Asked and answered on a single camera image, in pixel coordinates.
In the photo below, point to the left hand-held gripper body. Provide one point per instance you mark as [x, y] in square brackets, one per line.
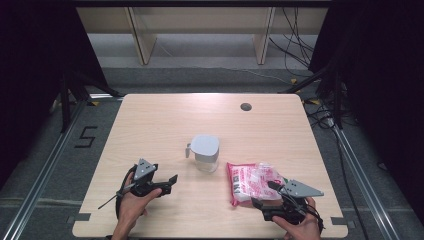
[144, 170]

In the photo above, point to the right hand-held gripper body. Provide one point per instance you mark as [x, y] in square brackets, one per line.
[300, 189]

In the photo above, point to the pink plastic bag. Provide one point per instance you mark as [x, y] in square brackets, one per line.
[246, 181]

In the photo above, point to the person's left hand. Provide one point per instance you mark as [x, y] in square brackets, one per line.
[131, 208]

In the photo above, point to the person's right hand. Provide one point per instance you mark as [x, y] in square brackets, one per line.
[305, 230]

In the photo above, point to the black metal stand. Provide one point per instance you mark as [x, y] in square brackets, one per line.
[65, 106]
[338, 106]

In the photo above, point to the black curtain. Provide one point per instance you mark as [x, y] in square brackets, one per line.
[383, 83]
[33, 66]

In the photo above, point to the light wooden shelf unit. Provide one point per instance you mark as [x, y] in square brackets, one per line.
[200, 20]

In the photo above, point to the aluminium floor rail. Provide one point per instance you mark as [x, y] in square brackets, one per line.
[40, 180]
[363, 180]

